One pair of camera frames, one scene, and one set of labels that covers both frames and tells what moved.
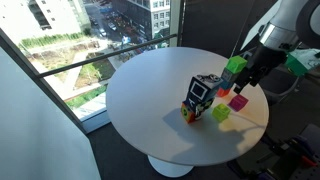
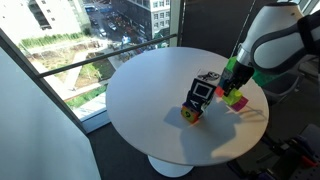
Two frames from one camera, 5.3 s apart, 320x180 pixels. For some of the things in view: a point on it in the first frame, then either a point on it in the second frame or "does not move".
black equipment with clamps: x=291 y=157 does not move
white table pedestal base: x=167 y=169 does not move
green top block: x=236 y=64 does not move
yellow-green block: x=221 y=112 -> x=233 y=95
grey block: x=227 y=75 does not move
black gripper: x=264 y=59 -> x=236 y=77
